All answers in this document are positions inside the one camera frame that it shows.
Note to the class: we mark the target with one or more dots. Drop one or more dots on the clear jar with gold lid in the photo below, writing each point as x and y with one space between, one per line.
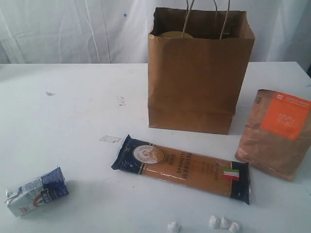
175 35

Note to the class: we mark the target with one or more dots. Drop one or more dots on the spaghetti packet dark blue ends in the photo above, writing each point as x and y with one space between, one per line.
210 174

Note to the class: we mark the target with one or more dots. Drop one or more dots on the large brown paper shopping bag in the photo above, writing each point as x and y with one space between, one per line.
194 83

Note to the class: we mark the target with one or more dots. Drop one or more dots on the clear tape piece on table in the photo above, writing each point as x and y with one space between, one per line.
110 139

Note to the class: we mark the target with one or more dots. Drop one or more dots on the kraft pouch with orange label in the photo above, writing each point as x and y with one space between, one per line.
277 134

